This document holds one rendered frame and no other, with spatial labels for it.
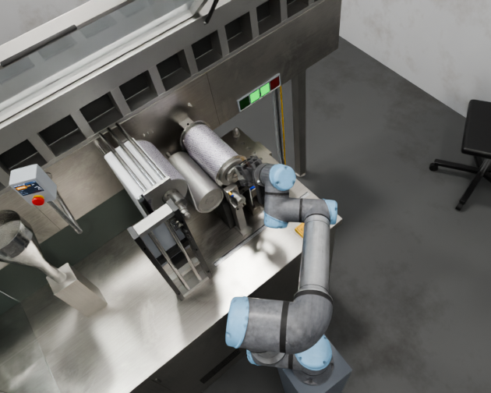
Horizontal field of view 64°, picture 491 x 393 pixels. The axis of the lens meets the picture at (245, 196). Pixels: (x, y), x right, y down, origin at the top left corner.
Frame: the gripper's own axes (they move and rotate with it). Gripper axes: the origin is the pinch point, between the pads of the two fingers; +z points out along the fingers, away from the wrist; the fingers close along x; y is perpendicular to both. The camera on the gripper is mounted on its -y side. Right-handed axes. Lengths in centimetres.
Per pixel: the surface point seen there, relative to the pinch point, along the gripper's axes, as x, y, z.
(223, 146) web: -0.7, 12.5, 5.1
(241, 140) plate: -20.3, 3.9, 37.7
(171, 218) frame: 32.3, 6.9, -16.7
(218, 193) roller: 9.9, -2.1, 7.6
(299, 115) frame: -76, -11, 78
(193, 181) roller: 15.0, 7.0, 10.0
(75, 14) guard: 28, 61, -48
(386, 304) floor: -50, -128, 40
